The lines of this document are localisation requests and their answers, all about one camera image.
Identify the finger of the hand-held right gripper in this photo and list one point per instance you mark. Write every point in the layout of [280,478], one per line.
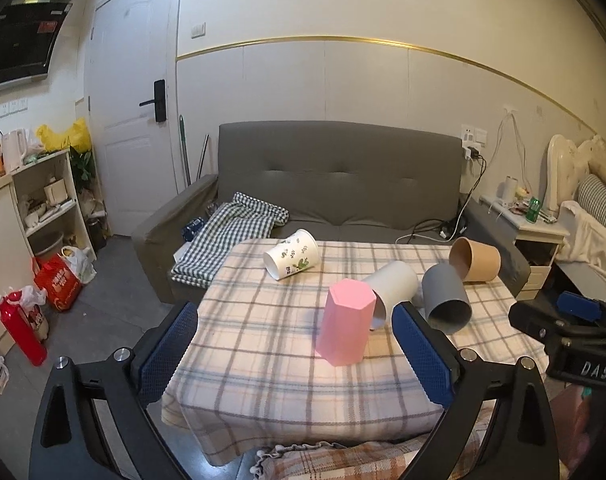
[578,306]
[530,321]

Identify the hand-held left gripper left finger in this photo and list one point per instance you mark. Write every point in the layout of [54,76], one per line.
[168,352]

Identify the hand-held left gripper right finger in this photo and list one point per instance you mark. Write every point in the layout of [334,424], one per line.
[423,355]

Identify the grey cup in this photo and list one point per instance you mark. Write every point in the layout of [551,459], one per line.
[445,295]

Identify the brown paper cup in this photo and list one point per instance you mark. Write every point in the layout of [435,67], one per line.
[480,262]

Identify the plain white cup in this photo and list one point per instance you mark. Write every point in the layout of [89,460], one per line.
[395,282]

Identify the pink hexagonal cup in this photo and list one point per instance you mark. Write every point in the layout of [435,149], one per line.
[344,325]

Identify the white cup with green print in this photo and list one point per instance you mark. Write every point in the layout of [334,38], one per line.
[293,257]

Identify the white bed sheet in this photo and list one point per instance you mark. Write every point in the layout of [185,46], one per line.
[588,245]

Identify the white nightstand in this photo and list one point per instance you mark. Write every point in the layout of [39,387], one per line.
[535,240]

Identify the beige plaid tablecloth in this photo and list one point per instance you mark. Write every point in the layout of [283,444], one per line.
[263,340]

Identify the green bottle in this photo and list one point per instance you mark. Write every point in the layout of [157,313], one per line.
[533,210]

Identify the grey checked pillow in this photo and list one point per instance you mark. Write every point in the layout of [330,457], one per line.
[598,200]

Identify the black power adapter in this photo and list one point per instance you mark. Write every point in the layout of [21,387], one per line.
[453,231]

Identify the white plastic bag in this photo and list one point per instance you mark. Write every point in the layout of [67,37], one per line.
[83,262]

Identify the green checked cloth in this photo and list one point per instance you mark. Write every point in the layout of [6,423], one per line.
[223,237]

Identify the blue small box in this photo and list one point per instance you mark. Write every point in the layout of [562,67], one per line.
[194,227]

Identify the red gift bag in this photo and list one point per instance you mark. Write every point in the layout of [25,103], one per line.
[58,282]

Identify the white paper roll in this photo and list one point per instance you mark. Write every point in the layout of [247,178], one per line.
[509,189]

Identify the orange plaid blanket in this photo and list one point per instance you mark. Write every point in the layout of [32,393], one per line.
[343,462]

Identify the white headboard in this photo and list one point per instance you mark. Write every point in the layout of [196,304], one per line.
[563,170]

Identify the black trash bin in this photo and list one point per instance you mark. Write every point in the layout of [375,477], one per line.
[97,234]

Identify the red bottle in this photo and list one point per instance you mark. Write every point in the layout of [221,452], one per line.
[23,330]

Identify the white door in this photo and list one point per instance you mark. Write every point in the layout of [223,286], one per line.
[128,160]

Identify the grey sofa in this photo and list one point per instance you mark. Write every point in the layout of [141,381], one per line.
[343,175]

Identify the grey broom stick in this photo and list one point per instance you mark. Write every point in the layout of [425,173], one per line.
[203,157]

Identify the white open shelf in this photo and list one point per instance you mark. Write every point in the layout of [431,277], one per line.
[70,180]

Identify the green potted plant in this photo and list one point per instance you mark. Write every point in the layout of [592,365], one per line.
[83,165]

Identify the yellow plastic bag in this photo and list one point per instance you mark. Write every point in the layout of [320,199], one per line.
[65,135]

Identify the white electric kettle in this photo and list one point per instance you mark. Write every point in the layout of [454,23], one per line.
[14,150]

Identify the black range hood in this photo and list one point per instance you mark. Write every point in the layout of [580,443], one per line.
[18,40]

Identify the white wall socket panel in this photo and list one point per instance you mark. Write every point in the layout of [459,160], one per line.
[474,135]

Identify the white light switch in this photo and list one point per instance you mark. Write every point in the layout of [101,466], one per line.
[198,30]

